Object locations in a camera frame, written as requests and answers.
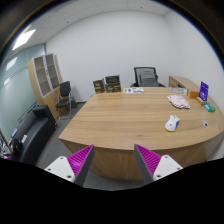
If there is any ceiling light panel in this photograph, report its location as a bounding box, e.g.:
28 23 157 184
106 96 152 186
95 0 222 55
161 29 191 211
13 29 35 50

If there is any wooden glass-door cabinet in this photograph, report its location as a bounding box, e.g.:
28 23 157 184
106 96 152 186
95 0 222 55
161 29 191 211
27 54 65 120

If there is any black mesh office chair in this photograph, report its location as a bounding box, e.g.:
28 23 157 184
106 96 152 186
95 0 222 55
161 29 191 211
131 67 163 87

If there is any white green flat box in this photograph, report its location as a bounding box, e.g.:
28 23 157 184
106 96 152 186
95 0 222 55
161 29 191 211
123 87 144 94

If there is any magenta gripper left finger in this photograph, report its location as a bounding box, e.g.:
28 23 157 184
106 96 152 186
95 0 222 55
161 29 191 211
45 145 95 186

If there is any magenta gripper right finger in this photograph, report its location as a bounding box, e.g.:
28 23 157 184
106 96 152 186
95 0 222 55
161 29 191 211
134 144 182 184

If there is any large wooden desk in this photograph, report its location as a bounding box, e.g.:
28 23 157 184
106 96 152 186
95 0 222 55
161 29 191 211
59 87 224 180

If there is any black leather sofa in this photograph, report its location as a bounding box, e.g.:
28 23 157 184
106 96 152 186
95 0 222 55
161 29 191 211
11 105 56 165

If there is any small wooden holder block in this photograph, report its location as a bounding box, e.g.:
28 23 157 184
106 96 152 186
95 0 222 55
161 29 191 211
187 89 199 98

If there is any small white blue item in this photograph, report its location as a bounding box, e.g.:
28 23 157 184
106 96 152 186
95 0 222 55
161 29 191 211
202 120 208 127

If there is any low wooden side cabinet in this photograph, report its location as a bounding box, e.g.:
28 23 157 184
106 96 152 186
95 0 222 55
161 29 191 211
169 76 199 91

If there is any black visitor chair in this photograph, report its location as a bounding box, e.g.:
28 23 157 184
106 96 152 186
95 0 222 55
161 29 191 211
56 81 72 112

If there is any green blue small packet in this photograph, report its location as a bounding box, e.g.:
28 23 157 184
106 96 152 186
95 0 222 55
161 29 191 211
204 101 215 112

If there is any small brown box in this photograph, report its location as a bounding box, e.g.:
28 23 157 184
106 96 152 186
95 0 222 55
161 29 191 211
93 78 105 93

